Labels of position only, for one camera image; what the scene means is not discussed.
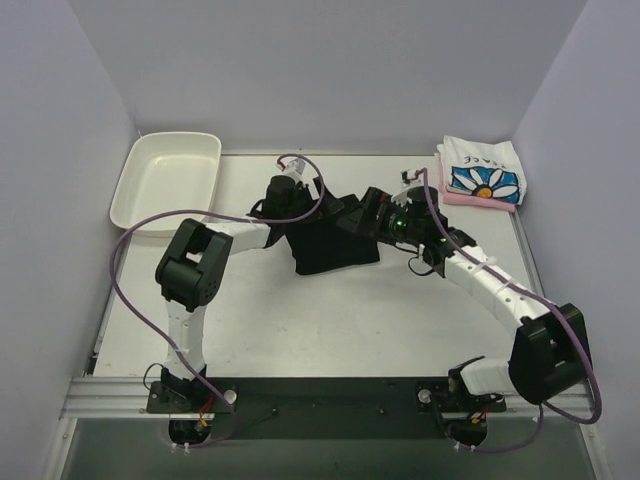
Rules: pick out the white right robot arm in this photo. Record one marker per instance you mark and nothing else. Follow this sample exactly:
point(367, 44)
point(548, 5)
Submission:
point(550, 345)

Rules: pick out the white plastic bin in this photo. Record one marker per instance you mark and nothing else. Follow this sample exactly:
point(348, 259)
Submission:
point(166, 171)

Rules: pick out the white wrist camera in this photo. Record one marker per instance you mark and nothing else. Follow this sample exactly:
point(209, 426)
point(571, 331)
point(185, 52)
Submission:
point(292, 167)
point(410, 180)

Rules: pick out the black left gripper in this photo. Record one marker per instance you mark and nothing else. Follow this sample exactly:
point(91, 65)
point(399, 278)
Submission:
point(310, 198)

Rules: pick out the white daisy print t shirt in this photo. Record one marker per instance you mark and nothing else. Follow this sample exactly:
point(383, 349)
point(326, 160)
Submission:
point(489, 171)

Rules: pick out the black t shirt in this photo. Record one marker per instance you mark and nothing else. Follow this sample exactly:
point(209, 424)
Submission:
point(321, 246)

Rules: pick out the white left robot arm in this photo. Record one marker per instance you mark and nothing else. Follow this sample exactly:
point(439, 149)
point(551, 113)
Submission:
point(191, 270)

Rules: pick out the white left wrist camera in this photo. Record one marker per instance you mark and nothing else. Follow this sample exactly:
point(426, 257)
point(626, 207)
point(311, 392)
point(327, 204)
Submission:
point(292, 167)

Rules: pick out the aluminium front rail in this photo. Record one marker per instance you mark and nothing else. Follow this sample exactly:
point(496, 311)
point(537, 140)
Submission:
point(107, 398)

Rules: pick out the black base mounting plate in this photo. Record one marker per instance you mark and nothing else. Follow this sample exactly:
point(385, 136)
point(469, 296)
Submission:
point(365, 408)

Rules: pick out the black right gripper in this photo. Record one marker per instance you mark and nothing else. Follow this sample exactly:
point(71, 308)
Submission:
point(370, 211)

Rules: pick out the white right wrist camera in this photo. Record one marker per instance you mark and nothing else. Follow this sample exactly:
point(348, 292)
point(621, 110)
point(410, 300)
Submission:
point(410, 180)

